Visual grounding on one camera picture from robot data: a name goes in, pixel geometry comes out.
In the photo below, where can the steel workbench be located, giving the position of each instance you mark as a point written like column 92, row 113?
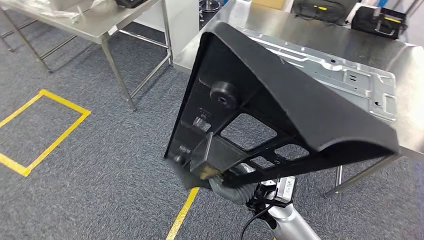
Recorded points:
column 298, row 30

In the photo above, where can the stamped galvanized metal plate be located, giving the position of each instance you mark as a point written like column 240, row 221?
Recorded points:
column 348, row 76

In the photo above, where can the steel table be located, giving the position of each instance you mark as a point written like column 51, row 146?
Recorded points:
column 82, row 23

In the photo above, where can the white partition panel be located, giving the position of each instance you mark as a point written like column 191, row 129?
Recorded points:
column 179, row 23

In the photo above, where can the clear plastic sheet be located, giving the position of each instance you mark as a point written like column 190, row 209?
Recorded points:
column 49, row 10

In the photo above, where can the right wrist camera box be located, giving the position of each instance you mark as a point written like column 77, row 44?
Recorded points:
column 285, row 189

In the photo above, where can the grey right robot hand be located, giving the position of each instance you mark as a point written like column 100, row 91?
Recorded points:
column 243, row 169

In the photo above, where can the black plastic plate part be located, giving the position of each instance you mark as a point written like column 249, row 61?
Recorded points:
column 281, row 92

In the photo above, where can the black device yellow label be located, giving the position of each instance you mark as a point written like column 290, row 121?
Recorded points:
column 367, row 23

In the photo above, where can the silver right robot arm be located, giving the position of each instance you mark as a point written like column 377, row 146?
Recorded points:
column 291, row 222

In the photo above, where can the flat black object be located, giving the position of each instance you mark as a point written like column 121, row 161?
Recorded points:
column 130, row 3

